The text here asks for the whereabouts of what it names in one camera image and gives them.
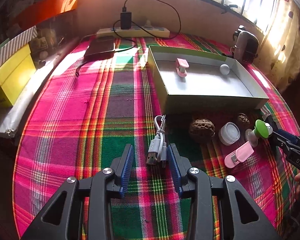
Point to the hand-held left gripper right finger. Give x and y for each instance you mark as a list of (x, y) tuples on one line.
[(173, 165)]

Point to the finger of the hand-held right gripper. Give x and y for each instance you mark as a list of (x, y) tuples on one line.
[(273, 127), (288, 135)]

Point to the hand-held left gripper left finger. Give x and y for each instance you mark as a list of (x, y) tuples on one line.
[(128, 165)]

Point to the pink plastic clip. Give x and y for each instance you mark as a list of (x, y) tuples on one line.
[(182, 67), (240, 156)]

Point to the shallow cardboard box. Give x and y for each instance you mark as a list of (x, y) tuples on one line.
[(205, 85)]

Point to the person's right hand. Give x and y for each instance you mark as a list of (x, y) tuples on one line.
[(299, 178)]

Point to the brown walnut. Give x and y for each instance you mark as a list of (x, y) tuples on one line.
[(201, 130), (243, 120)]

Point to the small white cream jar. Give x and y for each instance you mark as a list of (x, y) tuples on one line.
[(229, 133)]

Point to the pink and green plaid cloth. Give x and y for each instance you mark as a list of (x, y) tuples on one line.
[(90, 105)]

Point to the small white ball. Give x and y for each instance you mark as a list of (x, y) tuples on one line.
[(224, 69)]

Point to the beige dotted curtain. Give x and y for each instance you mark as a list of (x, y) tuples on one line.
[(290, 42)]

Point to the dark smartphone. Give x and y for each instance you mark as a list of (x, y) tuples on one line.
[(100, 47)]

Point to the white power strip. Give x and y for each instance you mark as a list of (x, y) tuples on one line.
[(150, 31)]

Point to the small beige figurine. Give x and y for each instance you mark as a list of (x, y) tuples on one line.
[(147, 23)]

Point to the yellow cardboard box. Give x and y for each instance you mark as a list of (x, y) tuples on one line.
[(12, 80)]

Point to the black charger plug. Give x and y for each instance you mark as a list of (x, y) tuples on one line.
[(125, 20)]

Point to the striped box lid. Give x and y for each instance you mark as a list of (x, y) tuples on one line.
[(15, 42)]

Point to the orange tray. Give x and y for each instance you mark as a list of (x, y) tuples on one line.
[(52, 7)]

